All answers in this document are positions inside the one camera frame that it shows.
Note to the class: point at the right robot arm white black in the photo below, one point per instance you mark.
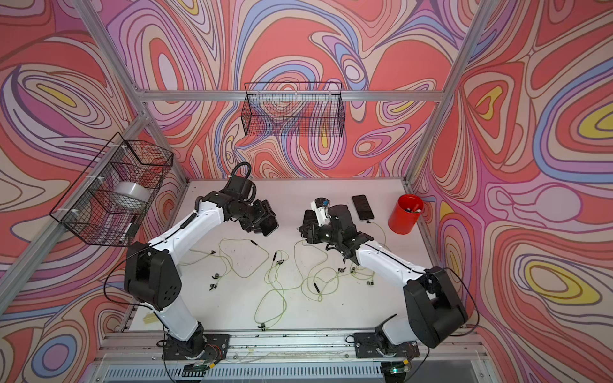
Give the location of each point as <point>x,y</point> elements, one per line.
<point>434,310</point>

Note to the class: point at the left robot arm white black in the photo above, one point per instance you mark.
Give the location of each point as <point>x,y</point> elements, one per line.
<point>151,270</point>

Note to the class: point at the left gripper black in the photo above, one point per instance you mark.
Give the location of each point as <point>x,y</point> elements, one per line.
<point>264,210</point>

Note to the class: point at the red cylindrical cup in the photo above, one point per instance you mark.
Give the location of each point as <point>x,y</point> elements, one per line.
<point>405,214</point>

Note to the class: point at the black wire basket on wall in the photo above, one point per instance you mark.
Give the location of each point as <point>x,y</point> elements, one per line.
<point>293,109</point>
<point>111,198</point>

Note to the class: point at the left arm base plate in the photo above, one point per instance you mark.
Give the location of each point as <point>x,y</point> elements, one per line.
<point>200,347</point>

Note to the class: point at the black phone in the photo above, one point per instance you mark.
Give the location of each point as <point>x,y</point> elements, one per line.
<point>362,207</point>
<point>268,225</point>
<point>310,219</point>

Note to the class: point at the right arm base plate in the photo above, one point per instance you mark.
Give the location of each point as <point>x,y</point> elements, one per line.
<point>375,345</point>

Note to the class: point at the yellow binder clip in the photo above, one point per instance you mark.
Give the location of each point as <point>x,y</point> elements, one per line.
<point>150,319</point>

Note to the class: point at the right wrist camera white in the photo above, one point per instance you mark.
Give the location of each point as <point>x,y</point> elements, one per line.
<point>320,206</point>

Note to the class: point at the black wire basket on left wall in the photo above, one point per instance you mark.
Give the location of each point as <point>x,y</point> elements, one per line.
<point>111,198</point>

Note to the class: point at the white tape roll in basket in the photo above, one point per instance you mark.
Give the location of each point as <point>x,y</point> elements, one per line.
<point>130,196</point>

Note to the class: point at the black wire basket on back wall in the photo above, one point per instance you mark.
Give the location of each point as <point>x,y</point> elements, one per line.
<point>293,109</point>

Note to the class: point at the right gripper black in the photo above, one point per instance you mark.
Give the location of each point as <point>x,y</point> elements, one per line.
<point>311,236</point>

